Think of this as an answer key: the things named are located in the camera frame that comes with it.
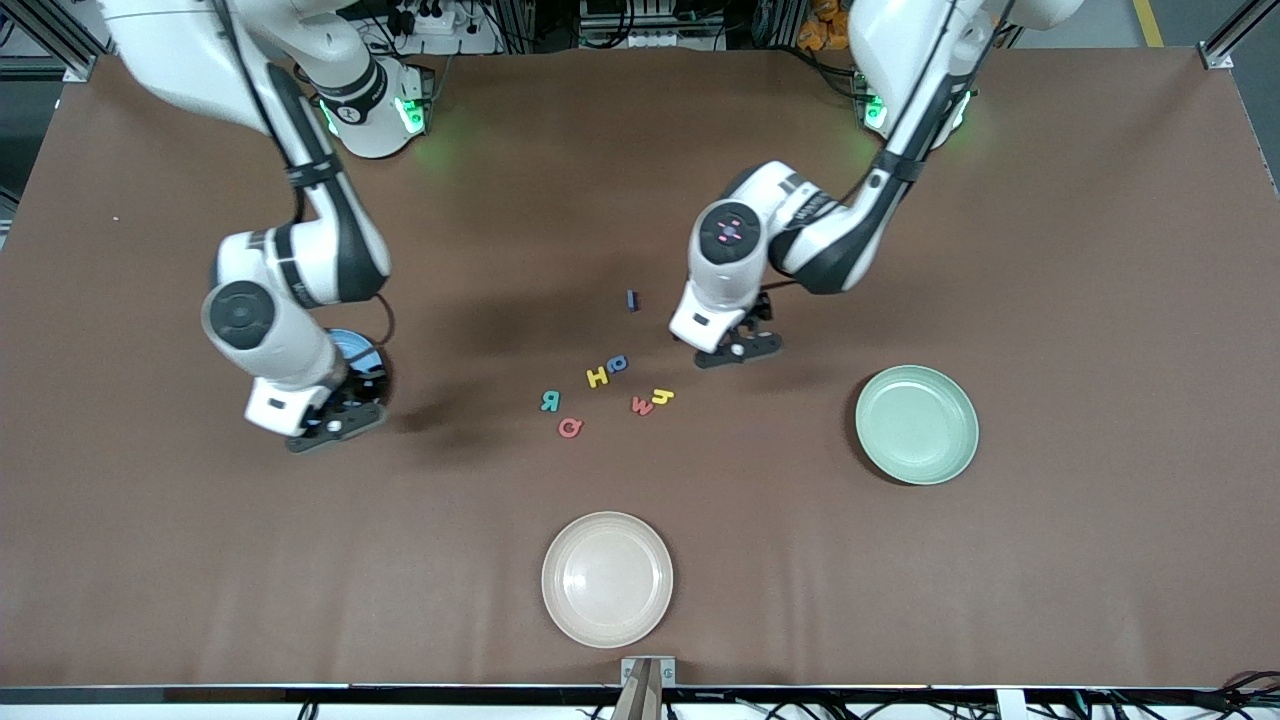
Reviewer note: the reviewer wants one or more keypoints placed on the green foam letter R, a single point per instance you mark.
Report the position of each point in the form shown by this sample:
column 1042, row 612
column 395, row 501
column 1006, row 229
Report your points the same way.
column 548, row 400

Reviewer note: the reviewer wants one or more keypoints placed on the blue plate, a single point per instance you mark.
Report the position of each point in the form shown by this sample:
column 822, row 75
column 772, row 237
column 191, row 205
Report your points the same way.
column 350, row 345

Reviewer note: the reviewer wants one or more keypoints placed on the pink foam lowercase w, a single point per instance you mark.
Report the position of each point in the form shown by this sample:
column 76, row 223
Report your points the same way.
column 641, row 408

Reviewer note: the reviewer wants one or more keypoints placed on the beige plate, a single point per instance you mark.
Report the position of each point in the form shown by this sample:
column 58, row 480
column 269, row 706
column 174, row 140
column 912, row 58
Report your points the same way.
column 607, row 580

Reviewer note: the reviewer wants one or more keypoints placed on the yellow foam lowercase h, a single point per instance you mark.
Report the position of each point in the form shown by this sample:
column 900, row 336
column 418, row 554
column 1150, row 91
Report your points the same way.
column 660, row 400

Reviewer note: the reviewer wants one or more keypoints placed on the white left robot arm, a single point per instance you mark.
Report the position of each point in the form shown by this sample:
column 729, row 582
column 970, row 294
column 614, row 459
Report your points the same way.
column 900, row 50

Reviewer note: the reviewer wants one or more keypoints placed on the yellow foam capital H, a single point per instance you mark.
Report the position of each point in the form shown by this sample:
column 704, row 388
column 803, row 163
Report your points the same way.
column 598, row 377

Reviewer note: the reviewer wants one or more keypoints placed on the orange packaged items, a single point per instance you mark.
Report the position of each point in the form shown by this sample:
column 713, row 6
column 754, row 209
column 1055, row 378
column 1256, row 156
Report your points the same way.
column 825, row 25

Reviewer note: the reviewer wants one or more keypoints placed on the red foam letter Q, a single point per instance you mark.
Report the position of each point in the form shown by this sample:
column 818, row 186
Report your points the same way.
column 570, row 420

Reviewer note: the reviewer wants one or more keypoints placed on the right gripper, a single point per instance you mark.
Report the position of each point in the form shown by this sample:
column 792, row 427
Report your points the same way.
column 366, row 377

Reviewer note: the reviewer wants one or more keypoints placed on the white power strip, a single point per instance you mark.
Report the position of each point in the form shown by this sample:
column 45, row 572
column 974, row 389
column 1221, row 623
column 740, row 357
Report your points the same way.
column 440, row 20

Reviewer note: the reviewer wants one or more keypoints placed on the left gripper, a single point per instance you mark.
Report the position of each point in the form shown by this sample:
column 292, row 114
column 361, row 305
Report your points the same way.
column 761, row 309

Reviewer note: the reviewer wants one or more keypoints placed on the aluminium frame post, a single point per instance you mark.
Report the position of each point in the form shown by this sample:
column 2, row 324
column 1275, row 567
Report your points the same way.
column 70, row 55
column 1220, row 50

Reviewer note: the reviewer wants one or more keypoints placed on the green plate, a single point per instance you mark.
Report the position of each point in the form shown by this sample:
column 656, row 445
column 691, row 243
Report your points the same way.
column 915, row 425

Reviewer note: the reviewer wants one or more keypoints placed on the grey metal camera mount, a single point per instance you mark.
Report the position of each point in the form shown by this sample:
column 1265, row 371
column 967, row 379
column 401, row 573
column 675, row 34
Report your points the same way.
column 648, row 690

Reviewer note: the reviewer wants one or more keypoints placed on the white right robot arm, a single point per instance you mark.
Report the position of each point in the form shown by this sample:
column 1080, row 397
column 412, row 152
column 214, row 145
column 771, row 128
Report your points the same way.
column 170, row 60

